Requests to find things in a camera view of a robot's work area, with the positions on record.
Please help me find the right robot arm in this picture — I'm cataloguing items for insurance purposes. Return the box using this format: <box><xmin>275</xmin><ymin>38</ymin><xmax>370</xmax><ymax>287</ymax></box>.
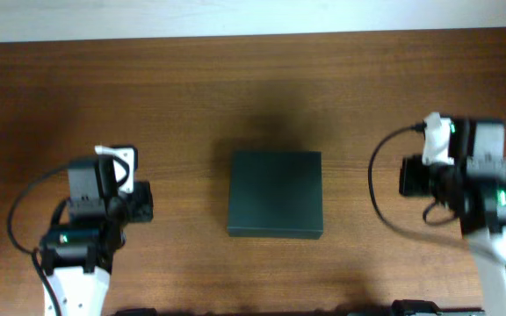
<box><xmin>400</xmin><ymin>113</ymin><xmax>506</xmax><ymax>315</ymax></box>

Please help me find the right black cable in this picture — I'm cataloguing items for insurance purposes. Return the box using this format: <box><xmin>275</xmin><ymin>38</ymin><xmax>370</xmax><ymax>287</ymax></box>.
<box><xmin>367</xmin><ymin>122</ymin><xmax>506</xmax><ymax>299</ymax></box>

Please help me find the dark green box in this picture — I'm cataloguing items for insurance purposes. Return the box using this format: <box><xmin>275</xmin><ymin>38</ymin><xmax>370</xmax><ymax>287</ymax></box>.
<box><xmin>227</xmin><ymin>151</ymin><xmax>324</xmax><ymax>240</ymax></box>

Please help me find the black cable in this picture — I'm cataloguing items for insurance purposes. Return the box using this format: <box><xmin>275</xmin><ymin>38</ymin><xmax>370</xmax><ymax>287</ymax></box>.
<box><xmin>6</xmin><ymin>154</ymin><xmax>131</xmax><ymax>316</ymax></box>
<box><xmin>367</xmin><ymin>122</ymin><xmax>506</xmax><ymax>299</ymax></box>

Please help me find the left black cable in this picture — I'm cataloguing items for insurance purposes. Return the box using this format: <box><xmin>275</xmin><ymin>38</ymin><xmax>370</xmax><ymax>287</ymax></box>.
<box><xmin>6</xmin><ymin>154</ymin><xmax>131</xmax><ymax>316</ymax></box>

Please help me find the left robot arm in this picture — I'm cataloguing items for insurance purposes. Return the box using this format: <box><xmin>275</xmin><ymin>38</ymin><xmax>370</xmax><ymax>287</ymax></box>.
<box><xmin>39</xmin><ymin>154</ymin><xmax>153</xmax><ymax>315</ymax></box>

